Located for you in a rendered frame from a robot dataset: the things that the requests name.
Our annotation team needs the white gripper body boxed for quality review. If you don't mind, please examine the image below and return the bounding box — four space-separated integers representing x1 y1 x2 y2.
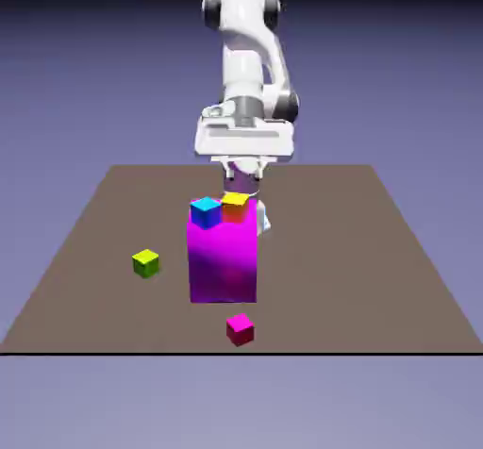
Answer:
193 115 295 164

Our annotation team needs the small orange cube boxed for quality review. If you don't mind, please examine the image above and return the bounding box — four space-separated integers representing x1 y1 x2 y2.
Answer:
220 191 251 225

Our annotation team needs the small blue cube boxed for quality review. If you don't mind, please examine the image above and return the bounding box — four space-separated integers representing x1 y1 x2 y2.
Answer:
189 196 223 230

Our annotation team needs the small yellow-green cube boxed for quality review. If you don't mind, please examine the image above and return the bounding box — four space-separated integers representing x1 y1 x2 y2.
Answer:
131 248 160 279

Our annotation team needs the small pink cube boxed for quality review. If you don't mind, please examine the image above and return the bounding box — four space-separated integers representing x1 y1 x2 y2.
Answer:
225 313 256 347

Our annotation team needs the large magenta box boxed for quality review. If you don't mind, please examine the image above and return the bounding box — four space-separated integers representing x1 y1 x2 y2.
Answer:
186 196 259 305

